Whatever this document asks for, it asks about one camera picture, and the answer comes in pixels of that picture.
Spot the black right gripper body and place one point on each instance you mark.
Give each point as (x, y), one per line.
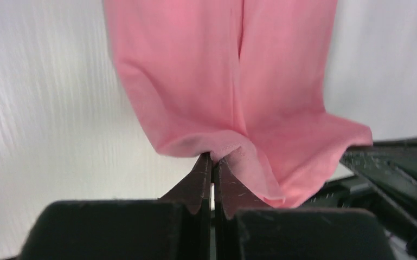
(383, 182)

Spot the pink t shirt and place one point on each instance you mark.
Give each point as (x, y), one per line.
(242, 80)

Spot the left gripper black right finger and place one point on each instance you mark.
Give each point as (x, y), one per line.
(248, 228)

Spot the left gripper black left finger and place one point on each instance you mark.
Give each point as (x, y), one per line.
(175, 226)

